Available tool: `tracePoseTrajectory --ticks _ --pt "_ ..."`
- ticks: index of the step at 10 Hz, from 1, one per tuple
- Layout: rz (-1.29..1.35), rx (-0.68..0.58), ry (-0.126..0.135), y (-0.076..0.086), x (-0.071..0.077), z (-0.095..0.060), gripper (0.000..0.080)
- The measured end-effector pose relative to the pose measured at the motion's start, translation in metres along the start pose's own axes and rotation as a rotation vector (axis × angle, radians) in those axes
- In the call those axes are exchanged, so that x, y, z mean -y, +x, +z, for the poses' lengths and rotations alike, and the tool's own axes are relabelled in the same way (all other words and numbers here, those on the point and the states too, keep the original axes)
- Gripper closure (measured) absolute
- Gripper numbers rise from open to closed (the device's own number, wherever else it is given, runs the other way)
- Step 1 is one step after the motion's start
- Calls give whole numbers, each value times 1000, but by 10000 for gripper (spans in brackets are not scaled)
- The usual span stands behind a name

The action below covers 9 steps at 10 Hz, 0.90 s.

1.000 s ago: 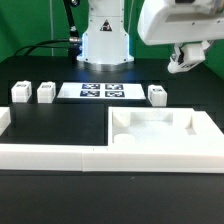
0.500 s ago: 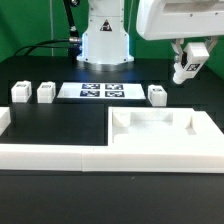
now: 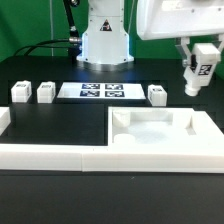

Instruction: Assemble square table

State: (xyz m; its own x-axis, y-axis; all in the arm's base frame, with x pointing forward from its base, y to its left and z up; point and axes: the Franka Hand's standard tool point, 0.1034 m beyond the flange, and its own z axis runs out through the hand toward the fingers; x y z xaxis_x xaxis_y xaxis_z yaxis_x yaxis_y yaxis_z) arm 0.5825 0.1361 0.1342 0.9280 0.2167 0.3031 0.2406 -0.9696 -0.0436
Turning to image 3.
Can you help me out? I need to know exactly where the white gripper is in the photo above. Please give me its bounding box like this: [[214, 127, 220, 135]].
[[136, 0, 224, 70]]

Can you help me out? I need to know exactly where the white U-shaped obstacle fence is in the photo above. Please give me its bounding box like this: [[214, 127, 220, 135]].
[[0, 106, 224, 174]]

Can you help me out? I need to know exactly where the white square table top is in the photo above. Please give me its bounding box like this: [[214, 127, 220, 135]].
[[108, 107, 224, 145]]

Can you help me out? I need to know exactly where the black cable bundle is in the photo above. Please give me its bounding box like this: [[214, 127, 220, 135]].
[[13, 37, 83, 57]]

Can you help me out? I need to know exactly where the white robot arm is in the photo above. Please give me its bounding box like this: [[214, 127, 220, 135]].
[[77, 0, 224, 70]]

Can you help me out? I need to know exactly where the white base tag plate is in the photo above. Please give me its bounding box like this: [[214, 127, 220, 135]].
[[57, 82, 145, 100]]

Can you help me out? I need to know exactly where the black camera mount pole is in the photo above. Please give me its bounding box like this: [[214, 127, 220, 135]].
[[63, 0, 81, 63]]

